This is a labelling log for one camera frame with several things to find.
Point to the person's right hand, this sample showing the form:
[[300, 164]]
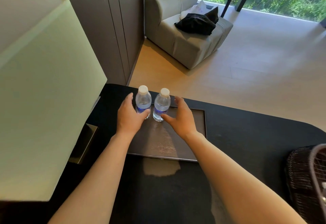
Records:
[[184, 122]]

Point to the person's left hand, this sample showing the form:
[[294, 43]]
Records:
[[127, 119]]

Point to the person's right thumb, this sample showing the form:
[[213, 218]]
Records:
[[168, 119]]

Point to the person's left thumb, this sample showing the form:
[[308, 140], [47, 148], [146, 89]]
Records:
[[144, 113]]

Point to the clear water bottle white cap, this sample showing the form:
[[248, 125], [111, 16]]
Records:
[[162, 104], [143, 99]]

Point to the person's left forearm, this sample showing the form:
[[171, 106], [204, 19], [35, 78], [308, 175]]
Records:
[[96, 180]]

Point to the person's right forearm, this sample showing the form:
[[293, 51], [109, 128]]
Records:
[[234, 180]]

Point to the dark rectangular tray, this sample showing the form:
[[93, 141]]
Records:
[[158, 139]]

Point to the brass lamp base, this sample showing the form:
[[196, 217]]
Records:
[[85, 142]]

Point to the grey upholstered armchair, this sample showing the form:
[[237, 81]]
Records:
[[188, 45]]

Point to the black garment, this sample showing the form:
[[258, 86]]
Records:
[[196, 23]]

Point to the grey wardrobe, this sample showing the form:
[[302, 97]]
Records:
[[101, 22]]

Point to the cream lamp shade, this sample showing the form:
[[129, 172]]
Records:
[[43, 91]]

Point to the white pillow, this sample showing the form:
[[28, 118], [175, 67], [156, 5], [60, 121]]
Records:
[[197, 8]]

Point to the dark wicker basket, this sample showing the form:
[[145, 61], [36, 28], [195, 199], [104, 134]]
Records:
[[303, 180]]

